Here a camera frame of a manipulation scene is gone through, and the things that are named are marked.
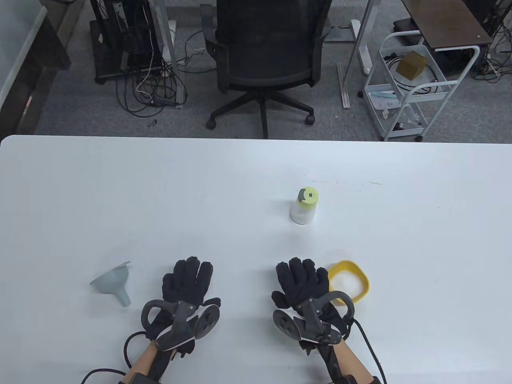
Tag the person's left hand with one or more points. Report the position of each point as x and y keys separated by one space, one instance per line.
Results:
x=188 y=280

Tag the person's right hand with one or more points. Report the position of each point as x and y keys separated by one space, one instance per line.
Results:
x=304 y=280

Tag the yellow plastic bowl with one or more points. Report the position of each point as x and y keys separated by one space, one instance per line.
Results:
x=360 y=276

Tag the clear press dispenser jar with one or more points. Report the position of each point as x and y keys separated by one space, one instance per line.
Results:
x=302 y=216

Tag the grey plastic funnel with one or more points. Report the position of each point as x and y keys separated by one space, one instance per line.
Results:
x=110 y=282

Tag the pale yellow press dispenser lid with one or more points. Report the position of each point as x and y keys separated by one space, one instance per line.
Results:
x=308 y=202

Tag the person's left forearm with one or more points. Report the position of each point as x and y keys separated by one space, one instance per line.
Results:
x=142 y=362

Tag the person's right forearm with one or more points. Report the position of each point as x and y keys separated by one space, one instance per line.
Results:
x=352 y=360

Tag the black tracking controller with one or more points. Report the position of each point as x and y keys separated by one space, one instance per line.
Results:
x=180 y=320
x=308 y=320

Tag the white rolling cart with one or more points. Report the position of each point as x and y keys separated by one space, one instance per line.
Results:
x=380 y=120

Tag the white packet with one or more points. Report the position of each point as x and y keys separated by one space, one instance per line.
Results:
x=384 y=103

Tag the aluminium rails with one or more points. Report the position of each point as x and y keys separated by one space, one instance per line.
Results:
x=341 y=80

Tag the white desk foot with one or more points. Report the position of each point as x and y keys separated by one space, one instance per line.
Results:
x=364 y=56

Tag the black mesh office chair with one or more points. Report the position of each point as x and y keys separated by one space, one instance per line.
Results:
x=264 y=48

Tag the brown cardboard box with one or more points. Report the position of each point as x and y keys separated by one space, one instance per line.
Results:
x=412 y=64

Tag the black equipment rack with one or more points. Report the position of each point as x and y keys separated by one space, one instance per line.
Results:
x=128 y=40

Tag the dark wooden cabinet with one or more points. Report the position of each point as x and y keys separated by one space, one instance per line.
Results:
x=52 y=44

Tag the black flat device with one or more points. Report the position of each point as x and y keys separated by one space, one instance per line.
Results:
x=406 y=24

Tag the pale partition panel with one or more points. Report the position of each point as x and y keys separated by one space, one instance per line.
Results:
x=16 y=40

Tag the dark wooden side table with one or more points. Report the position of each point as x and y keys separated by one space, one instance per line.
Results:
x=448 y=20

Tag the white metal desk frame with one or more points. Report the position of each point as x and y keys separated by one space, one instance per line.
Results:
x=358 y=44
x=170 y=44

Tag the grey metal base plate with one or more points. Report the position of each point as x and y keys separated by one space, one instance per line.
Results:
x=340 y=34

